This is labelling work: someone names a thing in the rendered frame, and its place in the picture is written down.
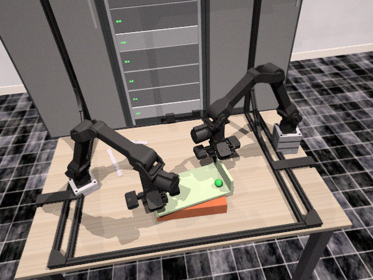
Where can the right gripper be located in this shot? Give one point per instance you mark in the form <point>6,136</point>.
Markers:
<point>131,197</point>

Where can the green ball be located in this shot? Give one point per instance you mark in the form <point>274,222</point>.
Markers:
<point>218,183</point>

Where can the grey flat bar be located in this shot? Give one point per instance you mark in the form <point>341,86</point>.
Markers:
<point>114,162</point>

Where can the orange rectangular block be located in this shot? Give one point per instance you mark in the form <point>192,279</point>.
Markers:
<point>211,207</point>

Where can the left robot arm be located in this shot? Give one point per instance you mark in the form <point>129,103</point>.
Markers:
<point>221,109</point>

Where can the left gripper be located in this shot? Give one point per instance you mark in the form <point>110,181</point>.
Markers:
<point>201,152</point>

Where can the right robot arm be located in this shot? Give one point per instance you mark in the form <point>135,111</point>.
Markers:
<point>140,156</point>

